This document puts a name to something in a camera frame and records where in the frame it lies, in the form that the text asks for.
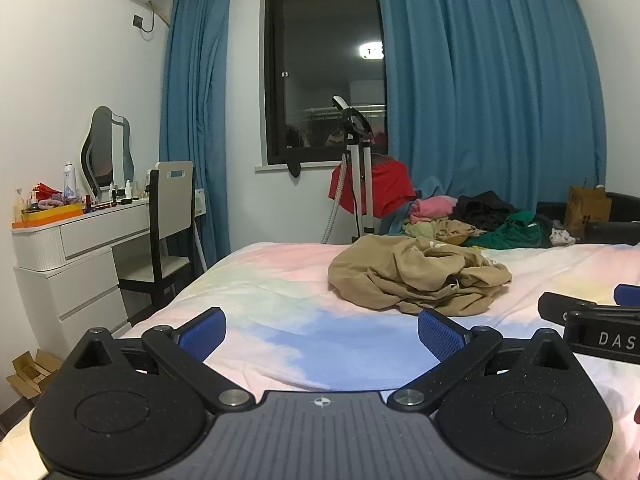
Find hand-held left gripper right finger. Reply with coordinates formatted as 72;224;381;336
386;308;583;416

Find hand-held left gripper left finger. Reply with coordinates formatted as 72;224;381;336
59;306;257;413

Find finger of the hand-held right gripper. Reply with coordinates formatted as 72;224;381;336
613;283;640;307
537;291;598;327

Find tan garment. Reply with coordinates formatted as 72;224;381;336
327;235;513;317

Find black sofa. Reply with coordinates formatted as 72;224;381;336
535;191;640;248

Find pastel bed sheet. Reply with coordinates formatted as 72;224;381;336
0;240;640;480

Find green garment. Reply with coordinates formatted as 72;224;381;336
462;210;553;250

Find brown paper bag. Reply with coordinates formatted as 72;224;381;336
565;177;613;238

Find khaki garment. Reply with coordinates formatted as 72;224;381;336
432;217;486;246

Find yellow-green garment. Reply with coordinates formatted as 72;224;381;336
402;217;451;240

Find blue garment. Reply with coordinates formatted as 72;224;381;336
380;207;417;236

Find black garment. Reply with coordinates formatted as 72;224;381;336
450;191;521;233

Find pink garment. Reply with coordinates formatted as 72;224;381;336
409;195;458;223

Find beige black chair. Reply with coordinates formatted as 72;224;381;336
117;161;197;311

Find white dressing table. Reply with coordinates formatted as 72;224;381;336
11;195;153;361

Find red garment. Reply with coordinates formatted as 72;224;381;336
328;155;417;221

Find group of cosmetic bottles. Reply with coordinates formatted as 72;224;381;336
82;172;151;212

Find garment steamer stand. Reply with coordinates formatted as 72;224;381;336
322;95;376;246

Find cardboard box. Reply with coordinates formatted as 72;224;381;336
6;349;63;403

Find orange box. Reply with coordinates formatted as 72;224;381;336
12;202;85;230

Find white spray bottle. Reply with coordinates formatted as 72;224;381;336
62;161;77;206

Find wavy vanity mirror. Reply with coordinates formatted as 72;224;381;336
80;106;136;192

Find narrow blue curtain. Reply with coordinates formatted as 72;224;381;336
159;0;235;273

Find wide blue curtain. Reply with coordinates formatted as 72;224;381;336
372;0;608;238

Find black framed window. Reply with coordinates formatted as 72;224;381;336
255;0;388;173

